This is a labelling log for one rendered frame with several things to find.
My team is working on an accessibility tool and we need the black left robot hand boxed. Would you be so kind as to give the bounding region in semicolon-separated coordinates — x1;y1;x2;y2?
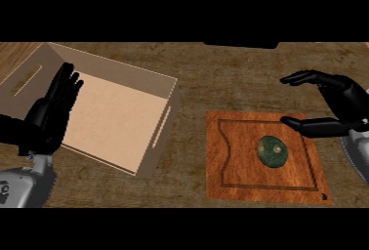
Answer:
0;62;85;157

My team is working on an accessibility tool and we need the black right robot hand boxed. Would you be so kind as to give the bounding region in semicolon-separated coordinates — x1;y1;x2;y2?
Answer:
277;69;369;139

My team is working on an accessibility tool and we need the open beige cardboard box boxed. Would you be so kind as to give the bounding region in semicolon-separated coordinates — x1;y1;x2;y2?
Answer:
0;42;181;180

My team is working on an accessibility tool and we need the black pot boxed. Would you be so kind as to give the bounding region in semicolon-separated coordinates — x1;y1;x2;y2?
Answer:
203;41;280;50

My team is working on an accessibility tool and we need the dark green squash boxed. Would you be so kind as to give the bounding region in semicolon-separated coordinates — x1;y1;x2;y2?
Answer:
255;135;289;169

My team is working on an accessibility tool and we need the brown wooden cutting board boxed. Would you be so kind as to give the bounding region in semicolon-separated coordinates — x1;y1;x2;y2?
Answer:
205;110;335;206

